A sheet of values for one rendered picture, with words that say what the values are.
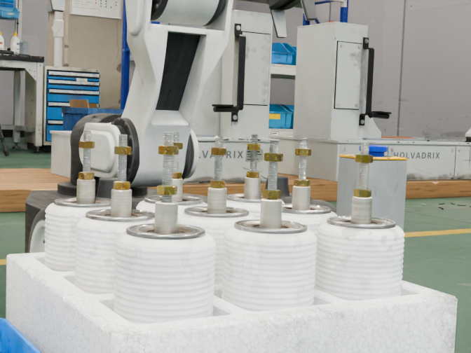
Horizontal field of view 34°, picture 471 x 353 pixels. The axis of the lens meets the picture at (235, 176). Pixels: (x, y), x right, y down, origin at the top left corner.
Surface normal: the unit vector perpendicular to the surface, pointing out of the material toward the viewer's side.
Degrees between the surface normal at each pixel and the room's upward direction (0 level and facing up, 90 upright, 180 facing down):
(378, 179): 90
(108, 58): 90
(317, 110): 90
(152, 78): 115
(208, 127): 90
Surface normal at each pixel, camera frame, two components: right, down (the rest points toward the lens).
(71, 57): 0.52, 0.09
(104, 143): -0.85, 0.01
